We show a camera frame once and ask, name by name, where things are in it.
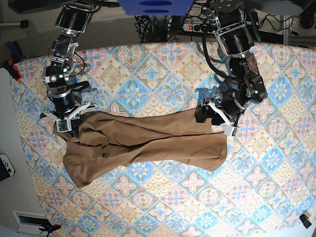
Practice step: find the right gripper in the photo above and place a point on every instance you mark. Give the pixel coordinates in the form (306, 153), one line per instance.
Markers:
(66, 107)

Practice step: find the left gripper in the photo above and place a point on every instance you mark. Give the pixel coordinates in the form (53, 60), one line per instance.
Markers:
(226, 108)

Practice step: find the brown t-shirt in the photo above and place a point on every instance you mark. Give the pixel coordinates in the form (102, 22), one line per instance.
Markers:
(105, 142)

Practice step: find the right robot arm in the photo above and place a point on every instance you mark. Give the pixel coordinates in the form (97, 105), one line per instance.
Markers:
(73, 20)

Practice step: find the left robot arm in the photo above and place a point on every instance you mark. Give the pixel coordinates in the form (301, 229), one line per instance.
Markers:
(226, 19)

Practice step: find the game console controller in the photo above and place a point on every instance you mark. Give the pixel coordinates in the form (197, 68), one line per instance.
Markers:
(6, 168)

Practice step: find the red black clamp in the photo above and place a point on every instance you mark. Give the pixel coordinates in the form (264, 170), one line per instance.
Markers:
(12, 69)

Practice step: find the white power strip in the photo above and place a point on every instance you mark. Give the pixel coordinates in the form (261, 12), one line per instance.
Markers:
(195, 28)

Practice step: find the patterned tablecloth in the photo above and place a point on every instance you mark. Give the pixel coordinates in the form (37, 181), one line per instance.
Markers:
(267, 181)

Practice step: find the orange black clamp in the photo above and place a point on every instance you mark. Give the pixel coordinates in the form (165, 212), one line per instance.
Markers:
(46, 226)

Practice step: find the white framed device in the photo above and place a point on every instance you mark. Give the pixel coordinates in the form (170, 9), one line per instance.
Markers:
(30, 223)

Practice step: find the black corner clamp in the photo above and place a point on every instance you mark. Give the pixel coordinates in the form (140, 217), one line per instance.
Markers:
(305, 221)

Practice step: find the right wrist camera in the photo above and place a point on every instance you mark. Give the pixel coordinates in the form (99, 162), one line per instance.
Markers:
(63, 125)

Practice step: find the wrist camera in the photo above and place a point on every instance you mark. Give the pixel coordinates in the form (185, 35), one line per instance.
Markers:
(231, 130)
(63, 125)

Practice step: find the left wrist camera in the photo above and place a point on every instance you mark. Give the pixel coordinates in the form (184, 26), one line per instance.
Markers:
(231, 130)

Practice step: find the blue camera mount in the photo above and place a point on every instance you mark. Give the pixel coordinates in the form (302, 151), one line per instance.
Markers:
(156, 7)

